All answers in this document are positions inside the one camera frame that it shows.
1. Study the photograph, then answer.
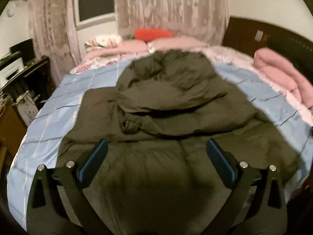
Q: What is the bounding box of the red carrot plush pillow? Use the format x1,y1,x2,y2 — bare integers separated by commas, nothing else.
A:
129,28,174,42

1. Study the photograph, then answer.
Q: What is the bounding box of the rolled pink quilt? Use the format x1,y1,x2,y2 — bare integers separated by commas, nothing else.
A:
253,48,312,109

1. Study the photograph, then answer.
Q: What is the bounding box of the pink pillow left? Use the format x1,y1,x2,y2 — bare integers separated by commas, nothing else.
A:
84,39,148,60

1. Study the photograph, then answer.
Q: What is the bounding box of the pink pillow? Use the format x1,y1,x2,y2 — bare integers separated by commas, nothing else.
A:
153,36,208,52
84,39,148,60

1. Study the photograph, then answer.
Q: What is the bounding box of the dark olive puffer jacket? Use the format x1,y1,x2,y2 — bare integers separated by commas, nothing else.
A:
57,50,299,234

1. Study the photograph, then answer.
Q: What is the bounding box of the dark wooden headboard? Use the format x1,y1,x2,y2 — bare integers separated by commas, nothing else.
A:
222,16,312,63

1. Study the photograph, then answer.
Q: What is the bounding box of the pink lace curtain left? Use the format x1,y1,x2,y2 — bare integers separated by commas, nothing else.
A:
28,0,81,85

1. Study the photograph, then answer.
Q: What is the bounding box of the dark cluttered side desk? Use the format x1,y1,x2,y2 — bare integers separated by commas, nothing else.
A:
1,39,56,126

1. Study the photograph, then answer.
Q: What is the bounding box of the pink pillow right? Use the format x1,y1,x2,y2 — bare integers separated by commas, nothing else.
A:
153,36,208,52

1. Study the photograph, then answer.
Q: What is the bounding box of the pink cartoon print bed sheet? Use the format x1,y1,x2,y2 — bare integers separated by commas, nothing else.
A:
70,46,312,125

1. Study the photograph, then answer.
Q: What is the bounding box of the floral white pillow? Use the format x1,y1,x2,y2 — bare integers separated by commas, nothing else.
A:
84,34,122,52

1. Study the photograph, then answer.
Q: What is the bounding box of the pink lace curtain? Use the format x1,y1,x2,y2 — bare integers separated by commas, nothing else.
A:
114,0,230,45
28,0,81,85

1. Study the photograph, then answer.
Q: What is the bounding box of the window with white frame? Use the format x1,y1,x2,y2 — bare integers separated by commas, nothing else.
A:
73,0,115,30

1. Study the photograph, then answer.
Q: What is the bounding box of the light blue bed sheet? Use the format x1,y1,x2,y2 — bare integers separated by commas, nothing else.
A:
7,61,312,227

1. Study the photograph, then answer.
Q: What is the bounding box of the pink lace curtain centre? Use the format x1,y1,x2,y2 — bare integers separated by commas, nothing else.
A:
114,0,230,45

